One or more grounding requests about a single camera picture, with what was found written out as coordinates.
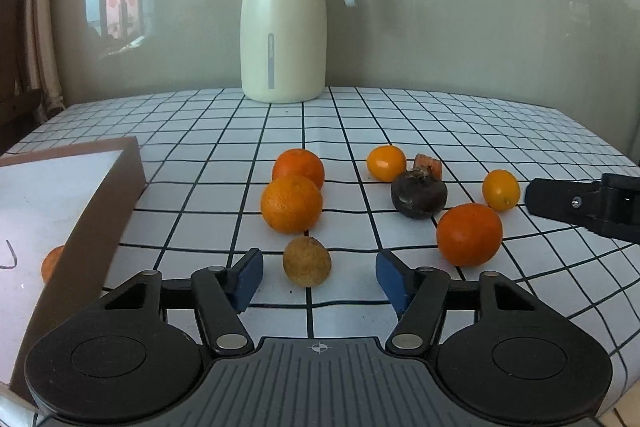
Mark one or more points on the brown round fruit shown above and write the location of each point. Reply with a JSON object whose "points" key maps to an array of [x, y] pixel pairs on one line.
{"points": [[306, 261]]}

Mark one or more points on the small oval orange kumquat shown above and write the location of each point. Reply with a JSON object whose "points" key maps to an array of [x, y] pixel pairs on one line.
{"points": [[501, 190]]}

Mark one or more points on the orange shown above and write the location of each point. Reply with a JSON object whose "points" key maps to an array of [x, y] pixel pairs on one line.
{"points": [[291, 205], [51, 264], [300, 164], [469, 234]]}

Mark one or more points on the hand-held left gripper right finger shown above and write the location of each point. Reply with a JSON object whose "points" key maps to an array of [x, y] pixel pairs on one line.
{"points": [[389, 277]]}

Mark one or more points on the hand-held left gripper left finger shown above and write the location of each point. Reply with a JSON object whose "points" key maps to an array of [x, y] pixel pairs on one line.
{"points": [[250, 274]]}

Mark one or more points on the dark wooden sofa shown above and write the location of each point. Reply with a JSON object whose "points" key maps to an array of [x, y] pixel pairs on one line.
{"points": [[12, 57]]}

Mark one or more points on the white black checkered tablecloth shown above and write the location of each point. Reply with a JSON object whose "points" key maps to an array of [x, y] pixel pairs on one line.
{"points": [[450, 132]]}

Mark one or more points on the dark purple round fruit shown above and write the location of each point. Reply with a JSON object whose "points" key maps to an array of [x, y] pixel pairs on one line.
{"points": [[419, 197]]}

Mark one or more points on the beige patterned curtain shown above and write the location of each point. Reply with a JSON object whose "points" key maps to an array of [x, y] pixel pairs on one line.
{"points": [[42, 32]]}

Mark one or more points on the cream thermos jug grey lid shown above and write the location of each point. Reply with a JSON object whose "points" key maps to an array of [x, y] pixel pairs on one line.
{"points": [[282, 22]]}

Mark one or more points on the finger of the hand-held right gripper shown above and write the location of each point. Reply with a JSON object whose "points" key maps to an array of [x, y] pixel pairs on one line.
{"points": [[560, 202]]}

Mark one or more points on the small tangerine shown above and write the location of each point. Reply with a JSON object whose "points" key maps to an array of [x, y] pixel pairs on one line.
{"points": [[386, 163]]}

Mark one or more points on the orange carrot piece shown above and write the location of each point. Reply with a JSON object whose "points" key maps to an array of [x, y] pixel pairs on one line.
{"points": [[431, 164]]}

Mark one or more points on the brown box white inside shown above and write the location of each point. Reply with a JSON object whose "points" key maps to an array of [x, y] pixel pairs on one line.
{"points": [[55, 207]]}

